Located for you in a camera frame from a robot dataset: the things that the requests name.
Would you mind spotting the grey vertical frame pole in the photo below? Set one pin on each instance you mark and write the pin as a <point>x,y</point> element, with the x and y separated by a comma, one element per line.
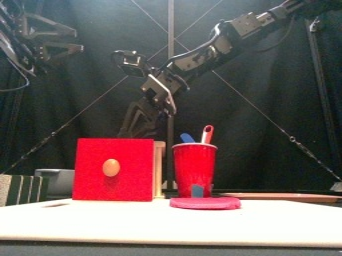
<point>169,33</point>

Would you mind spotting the blue tape piece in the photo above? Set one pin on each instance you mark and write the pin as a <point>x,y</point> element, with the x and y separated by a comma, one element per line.
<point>197,191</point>

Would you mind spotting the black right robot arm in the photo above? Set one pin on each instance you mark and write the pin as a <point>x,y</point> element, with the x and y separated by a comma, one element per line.
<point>208,53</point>

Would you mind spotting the red plastic cup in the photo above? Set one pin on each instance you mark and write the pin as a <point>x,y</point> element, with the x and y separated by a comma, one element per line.
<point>193,166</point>

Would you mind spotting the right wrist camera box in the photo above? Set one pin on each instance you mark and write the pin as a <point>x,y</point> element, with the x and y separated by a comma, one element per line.
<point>129,63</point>

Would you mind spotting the flat wooden tray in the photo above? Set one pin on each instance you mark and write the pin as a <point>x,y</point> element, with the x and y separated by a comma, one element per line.
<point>284,197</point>

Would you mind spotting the grey bowl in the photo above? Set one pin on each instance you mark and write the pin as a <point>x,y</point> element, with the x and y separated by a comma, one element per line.
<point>54,181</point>

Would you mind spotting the flat pink dough disc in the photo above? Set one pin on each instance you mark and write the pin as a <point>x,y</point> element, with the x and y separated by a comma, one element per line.
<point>204,203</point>

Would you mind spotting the green white striped cloth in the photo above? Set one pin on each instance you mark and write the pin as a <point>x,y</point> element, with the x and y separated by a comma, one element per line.
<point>21,190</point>

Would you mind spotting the light cutting board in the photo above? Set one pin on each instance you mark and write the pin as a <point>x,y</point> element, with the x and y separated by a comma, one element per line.
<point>168,226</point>

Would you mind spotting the red drawer with wooden knob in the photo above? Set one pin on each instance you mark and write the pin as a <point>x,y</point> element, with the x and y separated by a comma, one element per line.
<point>91,186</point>

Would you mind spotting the black frame pole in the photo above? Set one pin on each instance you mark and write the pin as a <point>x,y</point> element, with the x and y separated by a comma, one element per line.
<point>322,90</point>

